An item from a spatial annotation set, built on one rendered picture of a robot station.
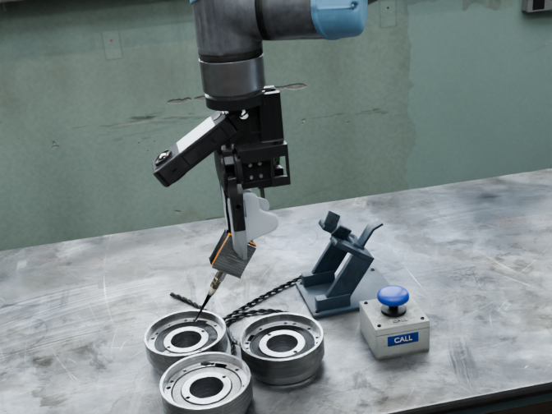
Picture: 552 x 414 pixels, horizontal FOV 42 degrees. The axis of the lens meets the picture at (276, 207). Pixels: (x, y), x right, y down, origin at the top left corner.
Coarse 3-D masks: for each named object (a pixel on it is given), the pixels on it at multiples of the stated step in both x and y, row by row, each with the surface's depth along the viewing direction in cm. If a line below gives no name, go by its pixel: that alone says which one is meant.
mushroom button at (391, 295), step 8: (384, 288) 91; (392, 288) 91; (400, 288) 91; (384, 296) 89; (392, 296) 89; (400, 296) 89; (408, 296) 90; (384, 304) 89; (392, 304) 89; (400, 304) 89
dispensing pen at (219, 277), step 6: (222, 240) 92; (252, 240) 94; (216, 246) 93; (216, 252) 92; (210, 258) 93; (216, 276) 93; (222, 276) 93; (216, 282) 93; (210, 288) 94; (216, 288) 93; (210, 294) 94; (204, 306) 94
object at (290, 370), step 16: (256, 320) 93; (272, 320) 94; (288, 320) 94; (304, 320) 93; (240, 336) 90; (272, 336) 91; (288, 336) 91; (320, 336) 88; (272, 352) 88; (288, 352) 88; (320, 352) 87; (256, 368) 86; (272, 368) 85; (288, 368) 85; (304, 368) 86
